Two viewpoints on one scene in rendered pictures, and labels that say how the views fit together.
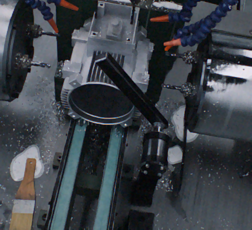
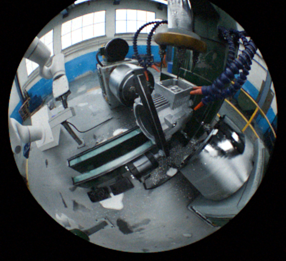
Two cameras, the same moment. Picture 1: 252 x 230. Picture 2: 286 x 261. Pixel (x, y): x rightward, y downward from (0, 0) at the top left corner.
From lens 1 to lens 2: 0.75 m
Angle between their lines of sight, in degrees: 37
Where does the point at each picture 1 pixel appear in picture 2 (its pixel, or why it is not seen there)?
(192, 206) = (156, 195)
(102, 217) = (105, 167)
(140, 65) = (178, 115)
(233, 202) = (173, 205)
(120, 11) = (183, 86)
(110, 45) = (164, 91)
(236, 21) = not seen: hidden behind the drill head
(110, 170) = (129, 155)
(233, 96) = (217, 166)
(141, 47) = (185, 107)
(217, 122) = (194, 176)
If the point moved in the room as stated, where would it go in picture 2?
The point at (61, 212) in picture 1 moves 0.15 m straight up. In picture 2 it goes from (97, 151) to (81, 131)
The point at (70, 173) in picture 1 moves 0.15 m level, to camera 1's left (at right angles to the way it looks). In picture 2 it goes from (114, 143) to (105, 122)
